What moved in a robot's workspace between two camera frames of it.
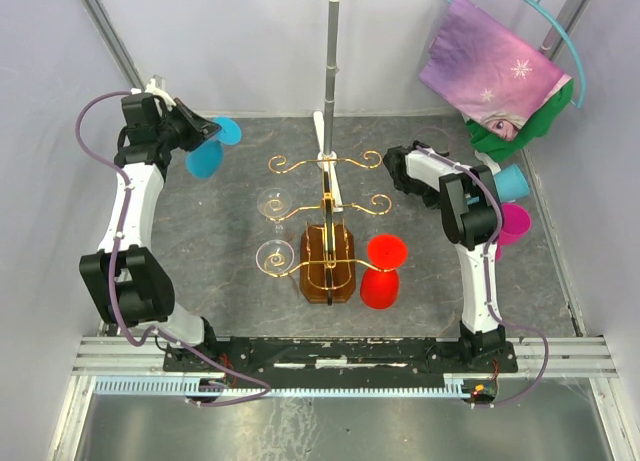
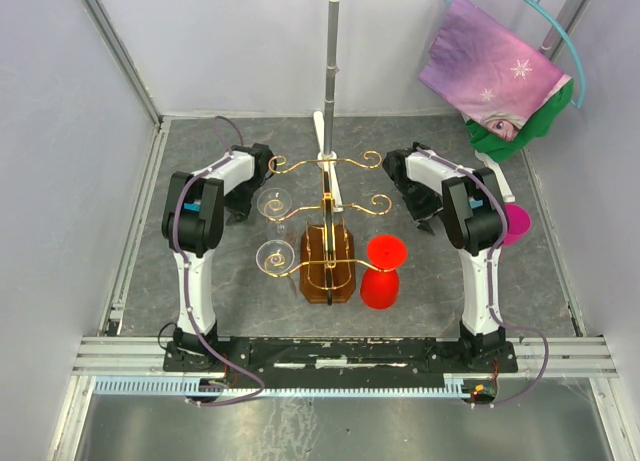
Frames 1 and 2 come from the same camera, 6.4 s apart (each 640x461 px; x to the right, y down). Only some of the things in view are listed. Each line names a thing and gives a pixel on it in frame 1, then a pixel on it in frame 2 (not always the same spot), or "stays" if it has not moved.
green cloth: x=495 y=146 stays
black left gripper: x=207 y=129 -> x=242 y=209
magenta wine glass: x=516 y=222 stays
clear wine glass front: x=275 y=256 stays
